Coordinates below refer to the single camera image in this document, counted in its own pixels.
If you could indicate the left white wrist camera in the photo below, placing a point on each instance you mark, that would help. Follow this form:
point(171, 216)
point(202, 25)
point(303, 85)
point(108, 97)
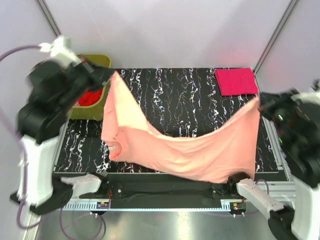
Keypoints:
point(60, 50)

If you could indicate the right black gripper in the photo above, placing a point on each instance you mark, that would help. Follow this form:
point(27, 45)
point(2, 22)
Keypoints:
point(267, 100)

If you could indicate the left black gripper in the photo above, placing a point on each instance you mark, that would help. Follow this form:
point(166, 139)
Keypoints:
point(100, 75)

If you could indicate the aluminium frame rail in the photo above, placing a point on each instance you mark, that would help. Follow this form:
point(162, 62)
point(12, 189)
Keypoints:
point(193, 199)

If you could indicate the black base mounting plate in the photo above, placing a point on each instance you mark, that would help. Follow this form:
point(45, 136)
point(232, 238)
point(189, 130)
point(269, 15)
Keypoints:
point(161, 191)

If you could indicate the salmon pink t shirt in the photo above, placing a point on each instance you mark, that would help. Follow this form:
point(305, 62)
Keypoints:
point(212, 157)

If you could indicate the red t shirt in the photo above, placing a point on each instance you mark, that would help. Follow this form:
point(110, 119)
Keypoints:
point(89, 98)

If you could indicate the folded magenta t shirt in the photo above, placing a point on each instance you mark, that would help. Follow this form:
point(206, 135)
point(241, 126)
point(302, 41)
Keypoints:
point(236, 81)

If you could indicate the olive green plastic bin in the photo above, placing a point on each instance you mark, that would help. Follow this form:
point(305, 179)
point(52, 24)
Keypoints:
point(95, 111)

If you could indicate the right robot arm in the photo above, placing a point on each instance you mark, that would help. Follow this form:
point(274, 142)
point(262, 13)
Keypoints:
point(300, 143)

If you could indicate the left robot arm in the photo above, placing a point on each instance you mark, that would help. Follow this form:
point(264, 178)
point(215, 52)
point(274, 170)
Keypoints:
point(56, 89)

